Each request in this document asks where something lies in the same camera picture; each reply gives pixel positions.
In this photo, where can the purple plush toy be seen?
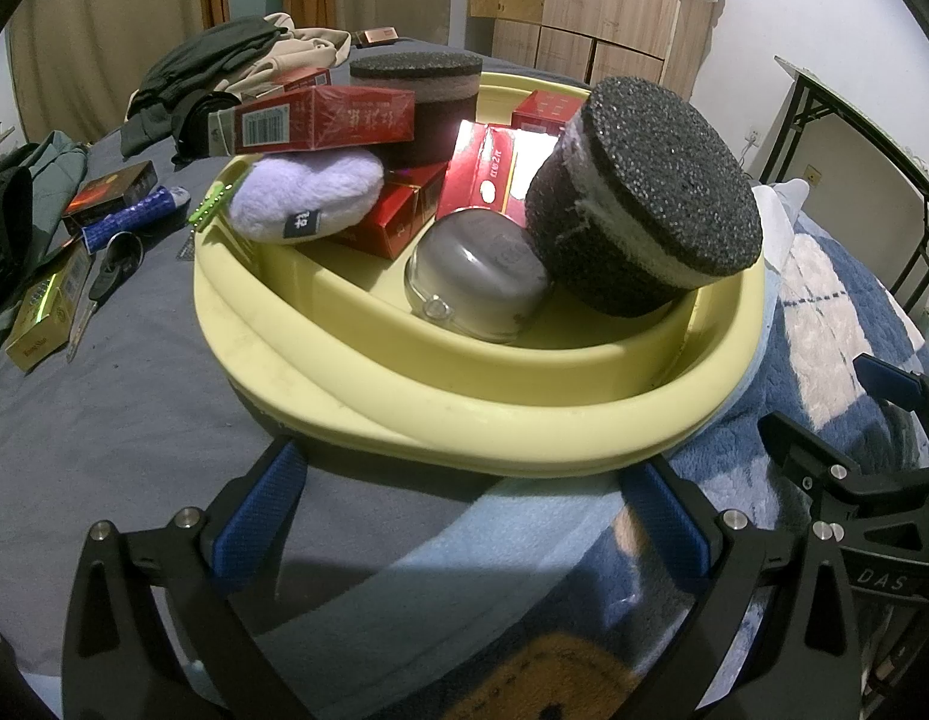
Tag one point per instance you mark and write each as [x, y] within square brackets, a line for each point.
[307, 191]

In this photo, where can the red and white carton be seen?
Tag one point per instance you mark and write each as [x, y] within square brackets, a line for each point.
[487, 172]

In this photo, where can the blue checked fleece blanket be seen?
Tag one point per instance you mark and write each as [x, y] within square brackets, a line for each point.
[809, 360]

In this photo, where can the copper coloured small box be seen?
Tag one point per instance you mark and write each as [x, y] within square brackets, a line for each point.
[374, 36]

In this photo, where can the yellow plastic basin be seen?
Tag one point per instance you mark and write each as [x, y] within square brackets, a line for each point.
[464, 405]

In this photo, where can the dark box orange print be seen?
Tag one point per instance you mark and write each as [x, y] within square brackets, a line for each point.
[108, 195]

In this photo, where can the beige clothing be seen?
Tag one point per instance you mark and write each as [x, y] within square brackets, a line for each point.
[299, 49]

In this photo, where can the grey bed sheet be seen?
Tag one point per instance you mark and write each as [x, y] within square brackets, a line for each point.
[134, 427]

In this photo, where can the red box gold side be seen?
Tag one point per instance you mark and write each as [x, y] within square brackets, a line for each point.
[547, 109]

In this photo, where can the black folding table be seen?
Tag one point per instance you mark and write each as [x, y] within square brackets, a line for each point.
[847, 112]

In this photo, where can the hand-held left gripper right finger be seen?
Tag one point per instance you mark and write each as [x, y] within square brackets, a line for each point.
[671, 517]

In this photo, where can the gold cigarette box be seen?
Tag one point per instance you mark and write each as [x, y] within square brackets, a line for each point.
[48, 315]

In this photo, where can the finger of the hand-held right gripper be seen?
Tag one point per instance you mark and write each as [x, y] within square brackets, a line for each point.
[892, 382]
[802, 444]

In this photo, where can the red box gold print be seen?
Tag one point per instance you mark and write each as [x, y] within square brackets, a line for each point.
[322, 120]

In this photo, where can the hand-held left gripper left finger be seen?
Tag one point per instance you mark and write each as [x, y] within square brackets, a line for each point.
[262, 510]

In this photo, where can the dark red carton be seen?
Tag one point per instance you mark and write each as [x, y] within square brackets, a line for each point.
[382, 221]

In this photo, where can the red flat box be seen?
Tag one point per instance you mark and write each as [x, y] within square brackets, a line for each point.
[296, 80]

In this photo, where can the blue tube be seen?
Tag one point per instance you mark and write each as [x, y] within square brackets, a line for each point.
[131, 217]

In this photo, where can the beige curtain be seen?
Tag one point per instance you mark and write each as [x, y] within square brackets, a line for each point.
[97, 30]

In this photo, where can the black bundle white label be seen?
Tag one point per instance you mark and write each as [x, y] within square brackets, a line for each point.
[202, 124]

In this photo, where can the black foam cylinder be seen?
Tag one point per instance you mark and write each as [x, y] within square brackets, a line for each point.
[644, 195]
[416, 79]

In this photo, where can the pale blue cloth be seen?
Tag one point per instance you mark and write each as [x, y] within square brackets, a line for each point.
[779, 214]

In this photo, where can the dark green clothing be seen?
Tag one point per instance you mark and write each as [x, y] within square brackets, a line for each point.
[202, 75]

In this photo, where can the wall socket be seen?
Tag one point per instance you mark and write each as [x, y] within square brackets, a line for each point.
[812, 175]

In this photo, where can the wooden wardrobe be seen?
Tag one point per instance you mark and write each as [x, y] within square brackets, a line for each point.
[599, 0]

